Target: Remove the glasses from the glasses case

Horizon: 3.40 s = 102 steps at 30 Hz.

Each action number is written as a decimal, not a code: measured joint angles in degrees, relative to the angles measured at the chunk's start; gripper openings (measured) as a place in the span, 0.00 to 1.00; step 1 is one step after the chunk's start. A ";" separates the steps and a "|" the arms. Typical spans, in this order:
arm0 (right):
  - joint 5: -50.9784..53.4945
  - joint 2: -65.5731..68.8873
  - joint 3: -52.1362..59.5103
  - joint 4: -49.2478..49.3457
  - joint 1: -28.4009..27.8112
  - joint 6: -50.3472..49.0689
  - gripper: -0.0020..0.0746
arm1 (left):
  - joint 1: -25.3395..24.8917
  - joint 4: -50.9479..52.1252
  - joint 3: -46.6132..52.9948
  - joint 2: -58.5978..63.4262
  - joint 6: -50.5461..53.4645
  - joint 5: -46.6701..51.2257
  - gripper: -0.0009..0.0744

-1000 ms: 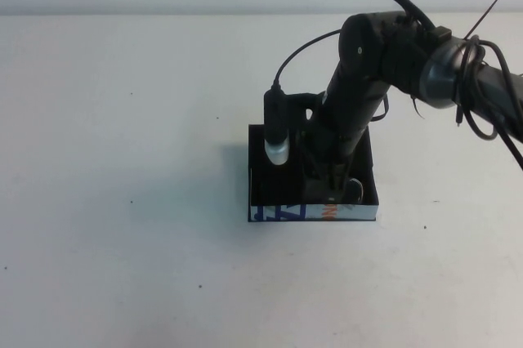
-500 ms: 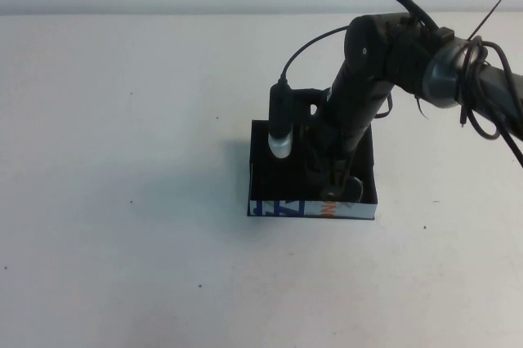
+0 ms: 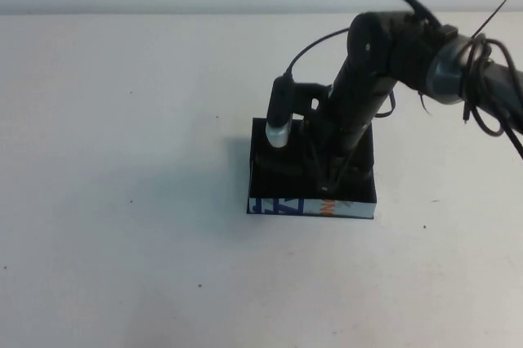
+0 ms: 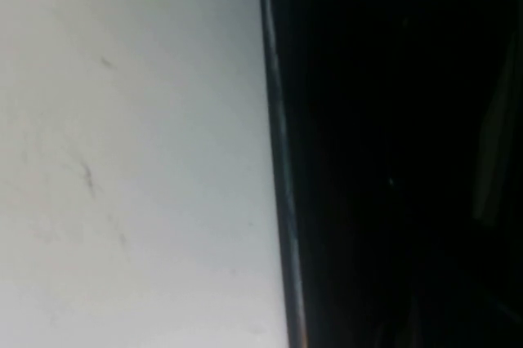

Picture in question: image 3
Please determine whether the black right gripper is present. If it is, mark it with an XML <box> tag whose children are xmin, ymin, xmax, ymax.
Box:
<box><xmin>299</xmin><ymin>114</ymin><xmax>369</xmax><ymax>195</ymax></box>

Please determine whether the black glasses case printed side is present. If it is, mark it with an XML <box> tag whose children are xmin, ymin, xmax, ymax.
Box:
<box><xmin>245</xmin><ymin>117</ymin><xmax>377</xmax><ymax>221</ymax></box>

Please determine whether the black zip tie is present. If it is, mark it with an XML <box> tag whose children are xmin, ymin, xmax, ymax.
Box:
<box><xmin>469</xmin><ymin>0</ymin><xmax>512</xmax><ymax>43</ymax></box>

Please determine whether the black wrist camera silver tip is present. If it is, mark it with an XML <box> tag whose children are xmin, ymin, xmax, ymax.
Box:
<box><xmin>264</xmin><ymin>75</ymin><xmax>296</xmax><ymax>149</ymax></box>

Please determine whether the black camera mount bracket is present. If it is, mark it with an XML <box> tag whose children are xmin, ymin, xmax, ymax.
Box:
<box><xmin>291</xmin><ymin>82</ymin><xmax>330</xmax><ymax>117</ymax></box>

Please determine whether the thin black camera cable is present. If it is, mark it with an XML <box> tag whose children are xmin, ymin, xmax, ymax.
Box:
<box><xmin>285</xmin><ymin>26</ymin><xmax>352</xmax><ymax>79</ymax></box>

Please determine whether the black looped arm cable bundle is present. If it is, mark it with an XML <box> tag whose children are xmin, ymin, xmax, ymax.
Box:
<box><xmin>459</xmin><ymin>35</ymin><xmax>523</xmax><ymax>161</ymax></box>

